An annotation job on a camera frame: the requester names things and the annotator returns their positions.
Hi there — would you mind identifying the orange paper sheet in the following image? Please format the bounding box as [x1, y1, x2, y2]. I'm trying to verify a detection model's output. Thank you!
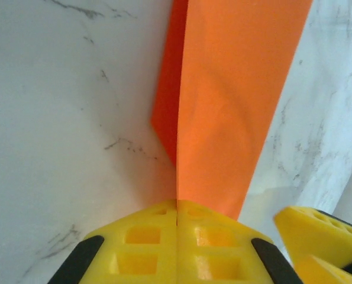
[150, 0, 314, 222]

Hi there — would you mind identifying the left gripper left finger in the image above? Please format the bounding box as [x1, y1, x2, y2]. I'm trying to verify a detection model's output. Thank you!
[47, 198, 179, 284]

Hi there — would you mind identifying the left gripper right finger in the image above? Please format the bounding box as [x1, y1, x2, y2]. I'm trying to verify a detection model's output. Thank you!
[177, 199, 304, 284]

